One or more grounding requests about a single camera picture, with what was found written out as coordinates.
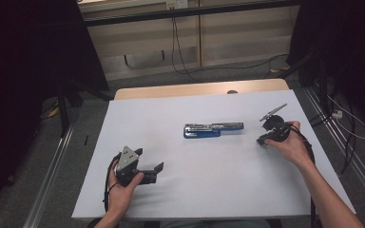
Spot aluminium floor rail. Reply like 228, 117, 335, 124
22, 122, 77, 228
302, 86, 365, 208

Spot bundle of black cables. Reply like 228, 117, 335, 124
308, 104, 357, 176

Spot black metal stand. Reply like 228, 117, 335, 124
55, 79, 113, 139
279, 47, 332, 117

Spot beige cabinet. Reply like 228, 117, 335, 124
78, 0, 300, 82

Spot white wall socket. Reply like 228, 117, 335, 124
165, 0, 189, 10

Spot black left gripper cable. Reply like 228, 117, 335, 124
103, 153, 122, 213

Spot black floor cable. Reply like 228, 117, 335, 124
183, 53, 290, 81

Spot blue stapler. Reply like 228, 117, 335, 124
182, 122, 245, 140

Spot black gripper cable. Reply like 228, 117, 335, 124
284, 123, 318, 228
103, 153, 122, 213

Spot white table sheet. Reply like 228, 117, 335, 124
71, 89, 356, 220

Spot black curtain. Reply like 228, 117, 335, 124
286, 0, 365, 136
0, 0, 110, 219

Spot white cable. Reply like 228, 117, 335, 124
326, 94, 365, 141

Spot black hanging cables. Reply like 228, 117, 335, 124
170, 17, 201, 83

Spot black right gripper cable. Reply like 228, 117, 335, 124
284, 123, 318, 228

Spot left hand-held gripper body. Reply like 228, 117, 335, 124
115, 145, 158, 188

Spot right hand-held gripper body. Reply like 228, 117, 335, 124
259, 103, 291, 143

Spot black horizontal bar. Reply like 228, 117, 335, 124
82, 0, 300, 28

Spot person's right hand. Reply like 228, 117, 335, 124
265, 121, 313, 167

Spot person's left hand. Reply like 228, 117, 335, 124
107, 160, 145, 219

